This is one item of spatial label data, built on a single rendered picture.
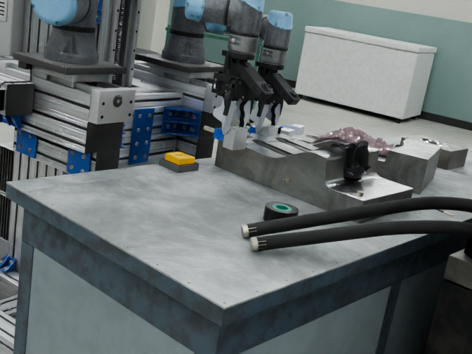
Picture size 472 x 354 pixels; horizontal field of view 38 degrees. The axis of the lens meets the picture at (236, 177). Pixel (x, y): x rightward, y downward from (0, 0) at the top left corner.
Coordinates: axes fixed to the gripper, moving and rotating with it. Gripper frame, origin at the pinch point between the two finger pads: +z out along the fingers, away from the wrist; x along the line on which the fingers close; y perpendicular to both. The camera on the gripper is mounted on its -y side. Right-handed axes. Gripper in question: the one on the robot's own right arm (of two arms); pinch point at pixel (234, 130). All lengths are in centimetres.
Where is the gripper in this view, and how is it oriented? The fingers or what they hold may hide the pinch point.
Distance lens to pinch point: 178.1
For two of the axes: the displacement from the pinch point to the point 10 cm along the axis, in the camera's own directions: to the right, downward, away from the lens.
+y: -7.3, -3.0, 6.1
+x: -6.6, 1.0, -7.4
